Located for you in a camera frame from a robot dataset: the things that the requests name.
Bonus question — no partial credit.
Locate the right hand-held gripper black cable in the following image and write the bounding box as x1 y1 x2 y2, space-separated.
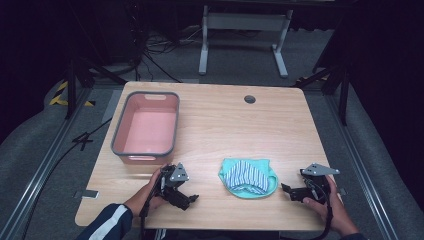
308 181 335 240

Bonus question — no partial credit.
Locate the yellow and black hazard tape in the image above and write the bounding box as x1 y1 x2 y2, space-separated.
48 80 97 108

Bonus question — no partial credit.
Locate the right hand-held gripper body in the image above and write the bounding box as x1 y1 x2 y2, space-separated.
290 162 341 205

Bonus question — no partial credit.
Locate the white metal table frame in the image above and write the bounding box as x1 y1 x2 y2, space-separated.
198 4 295 80

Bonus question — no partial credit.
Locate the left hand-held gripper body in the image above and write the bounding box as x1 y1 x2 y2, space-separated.
159 162 191 211

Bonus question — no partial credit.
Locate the left hand-held gripper black cable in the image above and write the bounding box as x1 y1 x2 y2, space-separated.
138 176 168 240

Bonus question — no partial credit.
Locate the person's right hand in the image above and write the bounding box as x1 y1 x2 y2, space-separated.
302 175 360 238

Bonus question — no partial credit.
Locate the pink basin with grey rim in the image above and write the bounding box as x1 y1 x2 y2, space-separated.
110 91 181 166

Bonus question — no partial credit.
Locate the black floor cable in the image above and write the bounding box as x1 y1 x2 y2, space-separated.
19 116 114 240

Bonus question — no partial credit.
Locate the person's left hand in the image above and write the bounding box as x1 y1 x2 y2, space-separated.
125 166 168 218

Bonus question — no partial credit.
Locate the hand-held gripper black cable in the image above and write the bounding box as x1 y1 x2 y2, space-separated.
138 176 168 240
308 181 335 240

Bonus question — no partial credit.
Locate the bundle of black cables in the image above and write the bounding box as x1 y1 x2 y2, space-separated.
131 24 204 84

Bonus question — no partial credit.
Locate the black metal stand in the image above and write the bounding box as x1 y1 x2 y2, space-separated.
292 63 351 127
64 55 128 121

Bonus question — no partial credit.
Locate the teal and striped garment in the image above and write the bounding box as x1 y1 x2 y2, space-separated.
217 157 280 200

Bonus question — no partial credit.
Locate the small metal table bracket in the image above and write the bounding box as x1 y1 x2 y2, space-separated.
73 188 100 200

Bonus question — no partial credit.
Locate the aluminium floor rail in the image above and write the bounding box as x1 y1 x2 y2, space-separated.
0 87 98 240
324 94 401 240

